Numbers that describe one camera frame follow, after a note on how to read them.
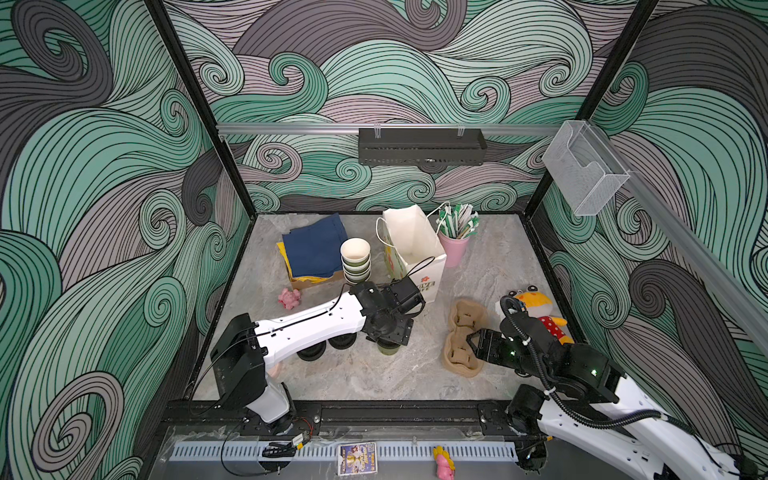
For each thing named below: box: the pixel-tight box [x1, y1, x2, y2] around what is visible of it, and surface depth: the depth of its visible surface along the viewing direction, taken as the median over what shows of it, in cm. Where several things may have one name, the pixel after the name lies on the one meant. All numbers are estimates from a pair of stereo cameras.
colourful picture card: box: [338, 442, 378, 476], surface depth 68 cm
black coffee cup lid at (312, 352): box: [296, 340, 327, 361], surface depth 84 cm
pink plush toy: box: [277, 288, 301, 310], surface depth 94 cm
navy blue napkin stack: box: [282, 213, 349, 278], surface depth 105 cm
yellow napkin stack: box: [276, 242, 331, 283], surface depth 97 cm
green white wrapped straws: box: [436, 202, 480, 239], surface depth 97 cm
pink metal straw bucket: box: [437, 232, 470, 268], surface depth 97 cm
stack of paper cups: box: [340, 237, 372, 284], surface depth 87 cm
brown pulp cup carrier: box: [443, 299, 484, 379], surface depth 82 cm
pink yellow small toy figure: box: [433, 446, 456, 480], surface depth 66 cm
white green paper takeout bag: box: [383, 204, 447, 303], surface depth 89 cm
